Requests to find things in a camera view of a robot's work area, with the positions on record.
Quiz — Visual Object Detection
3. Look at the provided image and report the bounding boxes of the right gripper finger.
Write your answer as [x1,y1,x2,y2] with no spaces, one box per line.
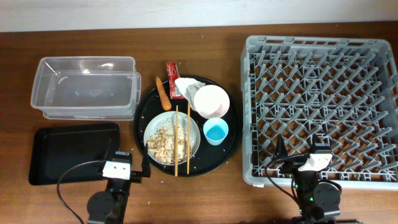
[310,134,330,152]
[272,134,288,161]

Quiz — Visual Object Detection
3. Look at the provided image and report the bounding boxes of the peanuts and rice scraps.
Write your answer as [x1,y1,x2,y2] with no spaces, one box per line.
[146,119,187,165]

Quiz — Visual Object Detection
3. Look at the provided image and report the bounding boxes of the grey plate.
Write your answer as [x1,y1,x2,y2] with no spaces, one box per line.
[144,111,201,166]

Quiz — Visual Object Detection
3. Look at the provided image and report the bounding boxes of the wooden chopstick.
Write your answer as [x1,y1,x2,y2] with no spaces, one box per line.
[187,103,191,175]
[174,105,178,177]

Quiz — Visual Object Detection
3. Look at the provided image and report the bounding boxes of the blue cup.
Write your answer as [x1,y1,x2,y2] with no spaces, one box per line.
[203,118,229,146]

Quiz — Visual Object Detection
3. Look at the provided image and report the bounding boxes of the orange carrot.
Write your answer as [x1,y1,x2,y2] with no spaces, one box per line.
[155,77,172,111]

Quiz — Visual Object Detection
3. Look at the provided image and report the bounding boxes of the white tissue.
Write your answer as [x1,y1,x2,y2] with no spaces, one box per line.
[175,77,205,111]

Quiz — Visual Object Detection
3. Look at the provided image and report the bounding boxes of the red snack wrapper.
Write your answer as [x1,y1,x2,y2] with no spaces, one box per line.
[166,62,184,100]

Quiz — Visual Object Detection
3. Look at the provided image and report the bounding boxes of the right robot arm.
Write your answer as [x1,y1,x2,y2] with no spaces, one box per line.
[271,134,342,223]

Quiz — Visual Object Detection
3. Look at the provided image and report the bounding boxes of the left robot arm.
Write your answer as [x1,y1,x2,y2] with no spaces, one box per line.
[87,147,151,224]

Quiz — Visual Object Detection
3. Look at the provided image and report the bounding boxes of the grey dishwasher rack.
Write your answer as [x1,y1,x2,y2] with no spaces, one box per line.
[241,35,397,190]

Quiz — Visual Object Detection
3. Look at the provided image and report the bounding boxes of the black rectangular tray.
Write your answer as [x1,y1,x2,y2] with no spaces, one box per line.
[29,123,120,185]

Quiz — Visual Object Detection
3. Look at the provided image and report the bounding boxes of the clear plastic bin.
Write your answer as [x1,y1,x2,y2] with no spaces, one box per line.
[30,56,141,121]

